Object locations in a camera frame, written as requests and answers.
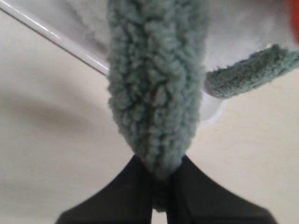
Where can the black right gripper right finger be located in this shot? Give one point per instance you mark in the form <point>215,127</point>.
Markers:
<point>197,199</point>

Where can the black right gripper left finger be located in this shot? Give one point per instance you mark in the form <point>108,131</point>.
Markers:
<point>127,199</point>

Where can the green knitted scarf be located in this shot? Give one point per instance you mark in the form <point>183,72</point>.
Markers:
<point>156,108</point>

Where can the white plush snowman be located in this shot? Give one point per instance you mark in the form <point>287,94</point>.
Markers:
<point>214,33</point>

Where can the white square plastic tray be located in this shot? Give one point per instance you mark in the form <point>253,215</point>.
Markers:
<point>51,67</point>

